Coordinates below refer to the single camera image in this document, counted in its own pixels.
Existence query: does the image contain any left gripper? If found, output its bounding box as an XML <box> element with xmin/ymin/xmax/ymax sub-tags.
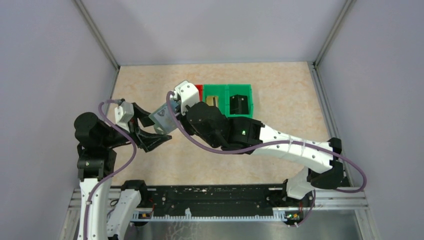
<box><xmin>101</xmin><ymin>101</ymin><xmax>173</xmax><ymax>151</ymax></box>

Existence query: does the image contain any sage green card holder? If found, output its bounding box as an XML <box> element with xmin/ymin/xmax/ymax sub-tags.
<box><xmin>148</xmin><ymin>103</ymin><xmax>177</xmax><ymax>135</ymax></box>

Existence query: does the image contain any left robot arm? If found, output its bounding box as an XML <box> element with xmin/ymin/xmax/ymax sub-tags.
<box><xmin>74</xmin><ymin>99</ymin><xmax>172</xmax><ymax>240</ymax></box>

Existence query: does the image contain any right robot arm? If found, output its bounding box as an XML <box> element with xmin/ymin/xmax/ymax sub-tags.
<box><xmin>176</xmin><ymin>102</ymin><xmax>344</xmax><ymax>206</ymax></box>

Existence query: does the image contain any black card holder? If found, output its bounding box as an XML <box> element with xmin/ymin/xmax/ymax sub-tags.
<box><xmin>229</xmin><ymin>94</ymin><xmax>249</xmax><ymax>115</ymax></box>

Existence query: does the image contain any red plastic bin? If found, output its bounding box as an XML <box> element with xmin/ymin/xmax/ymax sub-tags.
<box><xmin>195</xmin><ymin>84</ymin><xmax>204</xmax><ymax>102</ymax></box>

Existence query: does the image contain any middle green plastic bin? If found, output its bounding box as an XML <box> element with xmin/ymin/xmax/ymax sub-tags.
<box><xmin>203</xmin><ymin>84</ymin><xmax>230</xmax><ymax>117</ymax></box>

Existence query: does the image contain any green plastic bin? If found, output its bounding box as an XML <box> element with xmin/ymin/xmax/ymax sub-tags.
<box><xmin>203</xmin><ymin>84</ymin><xmax>230</xmax><ymax>117</ymax></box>
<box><xmin>227</xmin><ymin>84</ymin><xmax>254</xmax><ymax>118</ymax></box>

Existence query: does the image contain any right green plastic bin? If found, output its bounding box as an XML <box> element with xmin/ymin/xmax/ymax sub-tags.
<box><xmin>227</xmin><ymin>84</ymin><xmax>254</xmax><ymax>118</ymax></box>

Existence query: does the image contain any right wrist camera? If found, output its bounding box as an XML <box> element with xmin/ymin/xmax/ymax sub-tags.
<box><xmin>172</xmin><ymin>80</ymin><xmax>200</xmax><ymax>114</ymax></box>

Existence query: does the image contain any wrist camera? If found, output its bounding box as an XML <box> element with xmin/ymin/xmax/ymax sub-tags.
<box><xmin>172</xmin><ymin>80</ymin><xmax>200</xmax><ymax>114</ymax></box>
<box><xmin>114</xmin><ymin>100</ymin><xmax>134</xmax><ymax>132</ymax></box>

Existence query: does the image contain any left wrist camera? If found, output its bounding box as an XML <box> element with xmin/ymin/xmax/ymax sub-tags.
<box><xmin>114</xmin><ymin>100</ymin><xmax>134</xmax><ymax>132</ymax></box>

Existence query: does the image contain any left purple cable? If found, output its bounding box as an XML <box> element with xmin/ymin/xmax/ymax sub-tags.
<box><xmin>82</xmin><ymin>98</ymin><xmax>138</xmax><ymax>240</ymax></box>

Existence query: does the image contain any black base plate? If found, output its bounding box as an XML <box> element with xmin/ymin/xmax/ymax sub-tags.
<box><xmin>133</xmin><ymin>183</ymin><xmax>313</xmax><ymax>221</ymax></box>

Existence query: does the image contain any aluminium frame rail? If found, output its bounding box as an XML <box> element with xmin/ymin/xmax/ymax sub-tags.
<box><xmin>68</xmin><ymin>187</ymin><xmax>368</xmax><ymax>212</ymax></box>

